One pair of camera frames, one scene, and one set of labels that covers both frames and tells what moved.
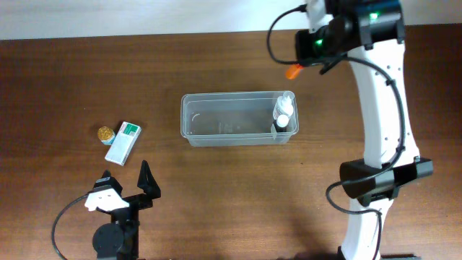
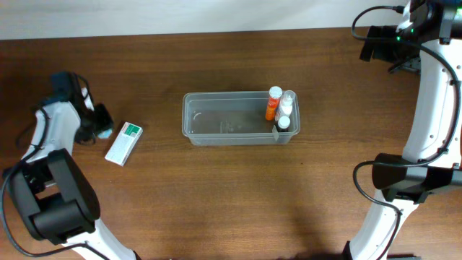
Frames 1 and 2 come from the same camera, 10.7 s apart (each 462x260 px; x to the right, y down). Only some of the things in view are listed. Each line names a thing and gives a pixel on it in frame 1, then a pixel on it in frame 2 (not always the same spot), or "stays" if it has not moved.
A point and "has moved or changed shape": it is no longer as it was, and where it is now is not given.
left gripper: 150,189 -> 107,123
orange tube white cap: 292,71 -> 274,96
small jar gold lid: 106,135 has moved or changed shape
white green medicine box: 123,144 stays
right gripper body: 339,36 -> 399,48
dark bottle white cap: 281,123 stays
